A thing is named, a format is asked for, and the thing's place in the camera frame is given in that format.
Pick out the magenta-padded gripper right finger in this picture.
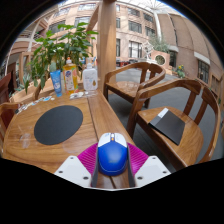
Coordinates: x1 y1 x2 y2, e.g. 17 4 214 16
127 143 172 188

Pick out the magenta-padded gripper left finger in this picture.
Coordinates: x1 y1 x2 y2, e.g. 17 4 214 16
54 143 100 188

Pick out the blue and white computer mouse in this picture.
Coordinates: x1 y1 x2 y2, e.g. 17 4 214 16
96 132 129 177

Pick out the round dark grey mouse pad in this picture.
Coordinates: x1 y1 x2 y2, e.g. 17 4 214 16
33 105 84 146

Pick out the wooden armchair with notebook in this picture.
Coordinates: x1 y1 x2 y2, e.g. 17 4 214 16
126 78 222 171

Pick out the small clear plastic packet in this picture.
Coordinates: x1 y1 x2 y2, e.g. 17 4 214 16
69 91 88 100

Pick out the empty wooden armchair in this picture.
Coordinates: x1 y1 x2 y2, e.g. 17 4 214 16
102 61 167 109

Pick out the wooden chair behind plant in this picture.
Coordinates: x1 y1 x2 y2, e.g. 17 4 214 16
33 78 54 100

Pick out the blue squeeze tube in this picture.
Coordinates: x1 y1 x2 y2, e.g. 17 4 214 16
49 69 64 98

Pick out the long wooden planter box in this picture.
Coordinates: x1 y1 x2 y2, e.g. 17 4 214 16
9 79 56 104

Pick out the yellow dish soap bottle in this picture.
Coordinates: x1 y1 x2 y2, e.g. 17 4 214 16
62 56 79 95

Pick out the white pump dispenser bottle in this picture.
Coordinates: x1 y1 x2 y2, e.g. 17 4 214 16
81 57 99 92

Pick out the yellow flowering plant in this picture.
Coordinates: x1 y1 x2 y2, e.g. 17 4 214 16
175 64 186 79

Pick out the dark red wooden lectern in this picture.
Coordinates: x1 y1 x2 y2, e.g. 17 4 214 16
0 71 13 104

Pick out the brick planter with round medallion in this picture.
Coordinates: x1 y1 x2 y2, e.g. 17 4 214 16
151 49 171 71

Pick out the white stone statue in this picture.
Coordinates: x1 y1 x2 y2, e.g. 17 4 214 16
143 41 155 61

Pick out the large potted green plant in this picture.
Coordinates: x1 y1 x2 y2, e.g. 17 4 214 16
23 22 99 94

